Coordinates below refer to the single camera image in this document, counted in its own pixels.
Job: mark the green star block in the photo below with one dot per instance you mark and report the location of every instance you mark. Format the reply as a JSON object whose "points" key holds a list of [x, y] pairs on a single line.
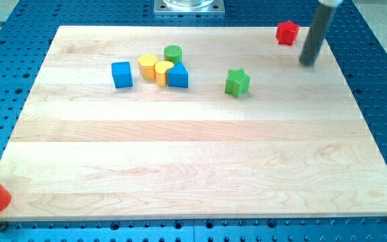
{"points": [[237, 82]]}

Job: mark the red star block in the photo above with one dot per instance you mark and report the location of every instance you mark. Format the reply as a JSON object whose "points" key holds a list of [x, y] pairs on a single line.
{"points": [[287, 32]]}

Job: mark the blue triangle block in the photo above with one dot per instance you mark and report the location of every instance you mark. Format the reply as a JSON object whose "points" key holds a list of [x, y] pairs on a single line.
{"points": [[178, 76]]}

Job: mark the yellow heart block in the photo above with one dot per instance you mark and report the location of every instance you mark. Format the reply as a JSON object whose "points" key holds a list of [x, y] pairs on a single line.
{"points": [[161, 69]]}

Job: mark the light wooden board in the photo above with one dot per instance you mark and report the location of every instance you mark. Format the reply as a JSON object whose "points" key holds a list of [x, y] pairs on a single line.
{"points": [[294, 145]]}

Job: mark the green cylinder block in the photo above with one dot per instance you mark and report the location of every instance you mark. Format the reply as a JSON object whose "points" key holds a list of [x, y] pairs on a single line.
{"points": [[173, 53]]}

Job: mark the yellow hexagon block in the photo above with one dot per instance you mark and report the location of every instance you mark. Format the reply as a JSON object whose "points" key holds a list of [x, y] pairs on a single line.
{"points": [[146, 65]]}

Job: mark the blue cube block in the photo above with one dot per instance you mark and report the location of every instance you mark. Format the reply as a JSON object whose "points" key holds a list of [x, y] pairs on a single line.
{"points": [[121, 73]]}

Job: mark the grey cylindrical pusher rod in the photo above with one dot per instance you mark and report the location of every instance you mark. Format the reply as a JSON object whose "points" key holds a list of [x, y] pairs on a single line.
{"points": [[321, 22]]}

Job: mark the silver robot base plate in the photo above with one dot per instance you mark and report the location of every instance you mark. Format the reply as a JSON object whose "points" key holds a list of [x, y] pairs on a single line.
{"points": [[168, 7]]}

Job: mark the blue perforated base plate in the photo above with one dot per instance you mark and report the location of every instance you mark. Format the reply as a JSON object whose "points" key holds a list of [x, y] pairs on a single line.
{"points": [[27, 33]]}

